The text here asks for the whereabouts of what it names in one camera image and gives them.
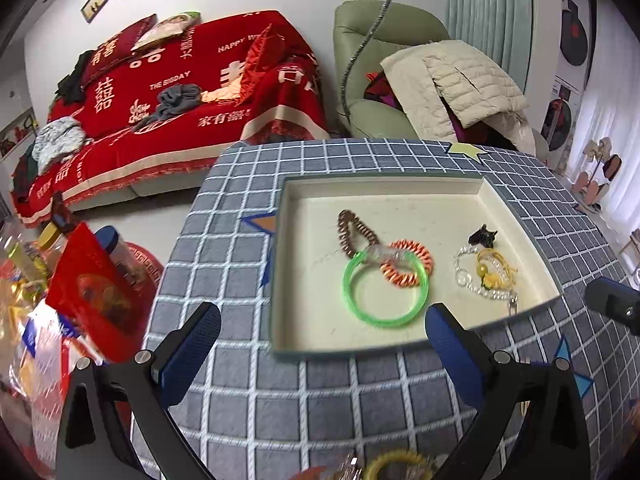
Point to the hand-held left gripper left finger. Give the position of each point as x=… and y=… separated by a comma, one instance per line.
x=192, y=350

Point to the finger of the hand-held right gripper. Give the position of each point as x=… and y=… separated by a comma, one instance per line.
x=602, y=295

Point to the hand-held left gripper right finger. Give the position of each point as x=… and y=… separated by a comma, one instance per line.
x=457, y=350

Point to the black hair claw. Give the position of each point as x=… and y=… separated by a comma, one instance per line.
x=482, y=237

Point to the green plastic bangle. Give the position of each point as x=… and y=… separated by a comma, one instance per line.
x=350, y=295

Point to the grey cardboard tray box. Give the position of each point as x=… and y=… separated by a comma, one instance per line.
x=320, y=260

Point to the red round stool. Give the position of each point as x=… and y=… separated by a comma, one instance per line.
x=147, y=270

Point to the red snack bag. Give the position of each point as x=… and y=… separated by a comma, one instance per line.
x=95, y=295

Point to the wooden figure decoration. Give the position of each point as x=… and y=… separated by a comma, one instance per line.
x=595, y=180

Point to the blue lid jar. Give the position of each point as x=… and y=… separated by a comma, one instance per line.
x=117, y=255

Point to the clear plastic zip bag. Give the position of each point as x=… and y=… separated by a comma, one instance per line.
x=40, y=360

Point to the silver rhinestone hair clip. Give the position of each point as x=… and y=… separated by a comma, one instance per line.
x=350, y=467

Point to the white appliance with round door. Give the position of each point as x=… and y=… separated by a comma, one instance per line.
x=560, y=117

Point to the yellow lid bottle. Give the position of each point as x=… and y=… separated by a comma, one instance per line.
x=50, y=235

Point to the white sheer curtain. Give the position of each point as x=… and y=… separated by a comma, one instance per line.
x=615, y=100

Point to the light knitted cloth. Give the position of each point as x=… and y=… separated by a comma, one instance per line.
x=57, y=140

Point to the grey garment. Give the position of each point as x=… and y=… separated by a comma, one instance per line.
x=175, y=100

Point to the white down jacket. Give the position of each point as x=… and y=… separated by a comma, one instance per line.
x=465, y=80

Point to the peach cloth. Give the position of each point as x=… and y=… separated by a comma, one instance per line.
x=222, y=95

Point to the red garment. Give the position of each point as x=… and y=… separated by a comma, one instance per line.
x=380, y=92

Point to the red covered sofa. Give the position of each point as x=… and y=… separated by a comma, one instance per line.
x=210, y=60

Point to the dark clothes pile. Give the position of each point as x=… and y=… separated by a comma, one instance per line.
x=75, y=80

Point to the red quilted cushion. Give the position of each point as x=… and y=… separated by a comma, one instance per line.
x=262, y=60

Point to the dark red printed pillow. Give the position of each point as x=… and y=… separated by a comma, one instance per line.
x=117, y=47

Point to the pale green curtain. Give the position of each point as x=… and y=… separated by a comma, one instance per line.
x=487, y=5

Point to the photo printed pillow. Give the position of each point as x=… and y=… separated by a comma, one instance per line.
x=167, y=27

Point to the green armchair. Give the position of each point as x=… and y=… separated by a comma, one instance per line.
x=390, y=25

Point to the wall poster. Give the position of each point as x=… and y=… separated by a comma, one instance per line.
x=17, y=132

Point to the small black picture frame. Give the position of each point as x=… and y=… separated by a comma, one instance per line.
x=95, y=5

